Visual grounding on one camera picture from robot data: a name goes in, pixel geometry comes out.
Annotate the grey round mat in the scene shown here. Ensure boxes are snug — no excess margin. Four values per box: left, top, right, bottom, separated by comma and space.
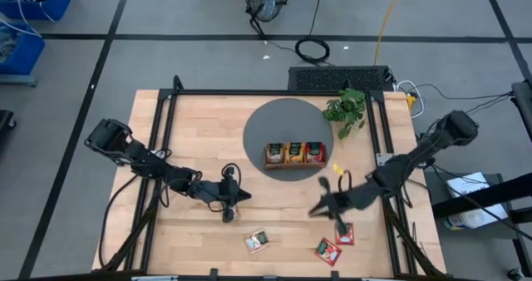
242, 97, 334, 182

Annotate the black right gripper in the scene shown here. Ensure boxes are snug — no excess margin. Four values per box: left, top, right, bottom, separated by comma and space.
308, 176, 362, 237

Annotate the black floor fan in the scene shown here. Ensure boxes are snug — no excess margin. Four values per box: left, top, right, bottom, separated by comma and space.
240, 0, 290, 39

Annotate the black metal stand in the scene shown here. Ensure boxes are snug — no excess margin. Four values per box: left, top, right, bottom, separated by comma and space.
431, 173, 532, 281

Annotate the thin black floor cable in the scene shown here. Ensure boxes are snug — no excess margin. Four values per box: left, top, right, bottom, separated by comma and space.
415, 83, 515, 135

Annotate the yellow hanging cable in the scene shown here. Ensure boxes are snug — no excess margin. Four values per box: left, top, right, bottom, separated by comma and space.
372, 0, 404, 66

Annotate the blue plastic bin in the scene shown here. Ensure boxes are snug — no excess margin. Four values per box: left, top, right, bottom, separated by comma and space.
0, 21, 46, 76
0, 0, 76, 22

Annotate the white looped cable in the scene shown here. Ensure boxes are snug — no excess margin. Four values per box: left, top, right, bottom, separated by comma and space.
394, 80, 426, 120

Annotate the wooden three-compartment tray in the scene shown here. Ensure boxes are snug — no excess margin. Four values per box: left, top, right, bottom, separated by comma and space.
264, 141, 328, 170

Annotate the brown vanilla apple tea packet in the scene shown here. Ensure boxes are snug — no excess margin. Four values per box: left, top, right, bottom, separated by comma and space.
265, 142, 285, 165
244, 229, 270, 255

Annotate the red strawberry tea packet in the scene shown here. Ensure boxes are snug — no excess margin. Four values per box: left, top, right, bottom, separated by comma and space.
314, 237, 342, 268
334, 222, 356, 247
305, 141, 326, 164

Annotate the white paper bag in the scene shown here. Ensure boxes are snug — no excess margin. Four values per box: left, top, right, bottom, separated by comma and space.
442, 171, 510, 231

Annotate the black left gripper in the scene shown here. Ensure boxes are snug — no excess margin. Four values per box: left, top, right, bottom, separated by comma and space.
207, 163, 253, 224

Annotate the green leafy plant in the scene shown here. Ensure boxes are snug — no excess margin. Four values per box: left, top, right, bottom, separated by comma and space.
322, 87, 367, 140

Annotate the black perforated computer case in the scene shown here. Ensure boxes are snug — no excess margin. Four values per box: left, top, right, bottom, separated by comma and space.
288, 65, 396, 93

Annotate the black coiled cable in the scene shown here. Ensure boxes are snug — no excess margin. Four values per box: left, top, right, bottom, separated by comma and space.
293, 0, 332, 65

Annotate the orange tea packet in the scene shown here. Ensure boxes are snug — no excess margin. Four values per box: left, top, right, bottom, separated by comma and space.
285, 141, 305, 164

